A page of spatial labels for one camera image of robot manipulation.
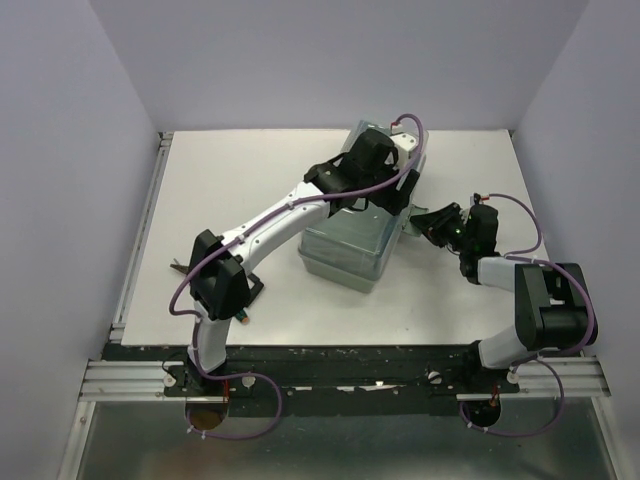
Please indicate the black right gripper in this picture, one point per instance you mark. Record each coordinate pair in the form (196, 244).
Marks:
(434, 222)

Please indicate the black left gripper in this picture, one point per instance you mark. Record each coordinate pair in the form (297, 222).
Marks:
(393, 200)

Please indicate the green plastic tool box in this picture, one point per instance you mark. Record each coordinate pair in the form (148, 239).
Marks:
(353, 246)

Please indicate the green handled screwdriver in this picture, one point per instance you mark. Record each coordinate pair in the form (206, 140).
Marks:
(243, 317)

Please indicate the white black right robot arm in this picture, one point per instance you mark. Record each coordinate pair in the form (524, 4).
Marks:
(553, 312)

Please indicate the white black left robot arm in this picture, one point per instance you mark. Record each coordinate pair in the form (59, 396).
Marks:
(219, 265)

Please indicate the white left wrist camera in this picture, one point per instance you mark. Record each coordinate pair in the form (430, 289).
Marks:
(404, 144)

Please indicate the black T-handle wrench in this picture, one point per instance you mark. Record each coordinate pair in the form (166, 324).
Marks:
(256, 287)

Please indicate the yellow handled pliers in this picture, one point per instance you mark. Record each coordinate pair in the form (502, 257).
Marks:
(180, 268)

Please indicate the black mounting base rail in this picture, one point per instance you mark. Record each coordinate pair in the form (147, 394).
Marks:
(306, 381)

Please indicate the aluminium extrusion frame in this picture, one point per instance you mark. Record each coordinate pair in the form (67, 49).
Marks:
(143, 377)

